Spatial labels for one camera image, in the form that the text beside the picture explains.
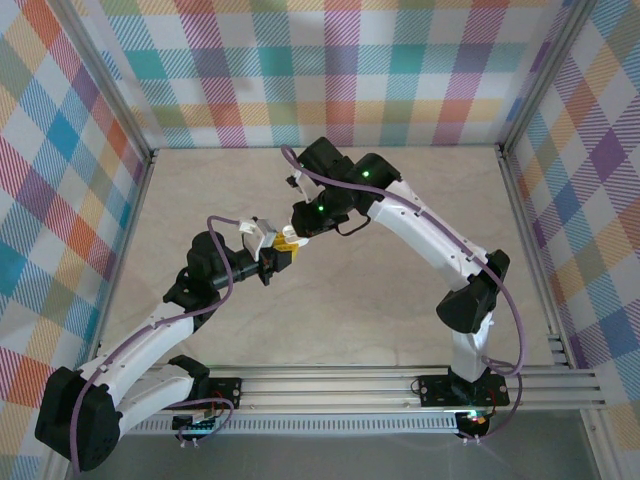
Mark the aluminium side rail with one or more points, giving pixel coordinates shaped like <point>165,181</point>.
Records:
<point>534,250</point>

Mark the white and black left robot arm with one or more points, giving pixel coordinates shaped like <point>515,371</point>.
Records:
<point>145,340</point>

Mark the red-lit controller board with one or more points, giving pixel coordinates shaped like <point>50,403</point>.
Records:
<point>472,417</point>

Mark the green-lit controller board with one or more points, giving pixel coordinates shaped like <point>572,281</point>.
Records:
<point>197,425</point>

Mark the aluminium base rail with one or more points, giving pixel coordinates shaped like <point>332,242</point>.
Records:
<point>325,387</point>

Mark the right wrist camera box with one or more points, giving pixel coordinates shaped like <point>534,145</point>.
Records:
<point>300,182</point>

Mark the grey metal sheet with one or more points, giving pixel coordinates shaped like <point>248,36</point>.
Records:
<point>350,457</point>

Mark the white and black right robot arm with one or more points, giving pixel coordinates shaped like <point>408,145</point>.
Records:
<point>425,225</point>

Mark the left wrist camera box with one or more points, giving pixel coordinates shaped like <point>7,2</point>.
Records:
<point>265,232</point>

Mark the short aluminium frame post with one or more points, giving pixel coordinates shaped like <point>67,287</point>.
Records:
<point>600,450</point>

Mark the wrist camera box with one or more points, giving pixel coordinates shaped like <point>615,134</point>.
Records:
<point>300,182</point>
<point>265,232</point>

